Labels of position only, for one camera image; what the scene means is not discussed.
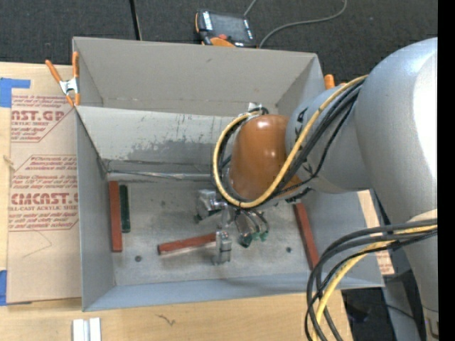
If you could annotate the brown cardboard board red print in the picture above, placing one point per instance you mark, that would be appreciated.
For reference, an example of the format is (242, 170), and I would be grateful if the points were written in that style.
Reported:
(42, 254)

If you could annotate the red-brown flat block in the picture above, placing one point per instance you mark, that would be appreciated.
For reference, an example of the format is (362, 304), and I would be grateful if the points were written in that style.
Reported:
(115, 215)
(306, 233)
(185, 244)

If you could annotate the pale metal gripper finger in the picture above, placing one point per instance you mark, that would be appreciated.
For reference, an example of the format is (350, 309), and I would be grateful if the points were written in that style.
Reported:
(223, 246)
(207, 201)

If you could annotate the dark green flat block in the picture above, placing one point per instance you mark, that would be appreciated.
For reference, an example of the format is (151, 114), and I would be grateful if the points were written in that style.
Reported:
(124, 208)

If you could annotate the grey metal bin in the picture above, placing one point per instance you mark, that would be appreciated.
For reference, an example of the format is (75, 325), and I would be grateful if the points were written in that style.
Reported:
(160, 76)

